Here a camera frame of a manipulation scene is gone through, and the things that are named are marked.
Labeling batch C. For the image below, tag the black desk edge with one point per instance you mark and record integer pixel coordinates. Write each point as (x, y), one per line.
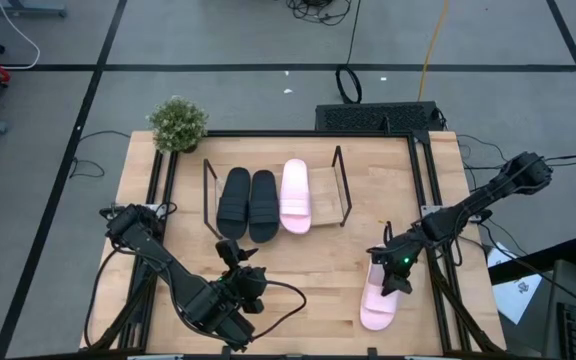
(533, 261)

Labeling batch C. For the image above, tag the black metal table frame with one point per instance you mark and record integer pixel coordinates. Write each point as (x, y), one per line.
(268, 133)

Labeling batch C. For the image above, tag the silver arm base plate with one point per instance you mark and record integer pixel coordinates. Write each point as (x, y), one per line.
(428, 210)

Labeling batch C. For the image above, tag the wooden shelf with black frame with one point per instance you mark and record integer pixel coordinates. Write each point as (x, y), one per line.
(325, 200)

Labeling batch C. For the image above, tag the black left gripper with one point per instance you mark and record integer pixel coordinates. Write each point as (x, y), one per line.
(248, 287)

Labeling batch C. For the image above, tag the white paper sheet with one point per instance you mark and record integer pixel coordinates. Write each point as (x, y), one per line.
(515, 295)

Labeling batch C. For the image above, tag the pink slide sandal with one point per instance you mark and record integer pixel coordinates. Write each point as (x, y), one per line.
(295, 195)
(375, 315)

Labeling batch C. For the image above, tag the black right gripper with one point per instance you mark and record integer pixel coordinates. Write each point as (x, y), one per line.
(400, 255)

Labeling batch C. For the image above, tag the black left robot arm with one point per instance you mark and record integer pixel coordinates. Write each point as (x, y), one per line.
(168, 265)

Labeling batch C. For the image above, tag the black slide sandal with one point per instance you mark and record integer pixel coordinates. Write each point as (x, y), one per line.
(264, 207)
(234, 205)

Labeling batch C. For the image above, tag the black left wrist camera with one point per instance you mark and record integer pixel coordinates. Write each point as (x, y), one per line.
(228, 251)

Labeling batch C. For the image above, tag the black perforated computer case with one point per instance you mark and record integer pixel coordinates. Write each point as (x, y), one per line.
(368, 117)

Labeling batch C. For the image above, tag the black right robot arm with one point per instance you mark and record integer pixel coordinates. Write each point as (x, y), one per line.
(478, 200)

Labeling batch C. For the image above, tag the small green potted plant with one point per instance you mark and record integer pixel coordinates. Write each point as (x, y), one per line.
(178, 125)

